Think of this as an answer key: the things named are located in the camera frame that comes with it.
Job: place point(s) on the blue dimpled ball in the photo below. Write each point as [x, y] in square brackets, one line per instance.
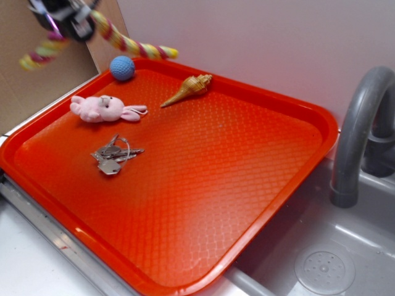
[122, 68]

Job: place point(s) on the tan spiral seashell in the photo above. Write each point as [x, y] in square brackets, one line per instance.
[192, 86]

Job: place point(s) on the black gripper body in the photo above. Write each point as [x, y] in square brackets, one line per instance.
[71, 19]

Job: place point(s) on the pink plush bunny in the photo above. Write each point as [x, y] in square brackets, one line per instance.
[105, 109]

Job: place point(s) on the grey toy sink basin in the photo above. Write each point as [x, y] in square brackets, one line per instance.
[311, 247]

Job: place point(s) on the grey toy faucet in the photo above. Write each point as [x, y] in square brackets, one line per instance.
[366, 141]

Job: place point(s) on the brown cardboard box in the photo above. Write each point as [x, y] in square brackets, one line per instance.
[23, 93]

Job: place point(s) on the silver keys on ring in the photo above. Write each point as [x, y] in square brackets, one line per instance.
[113, 156]

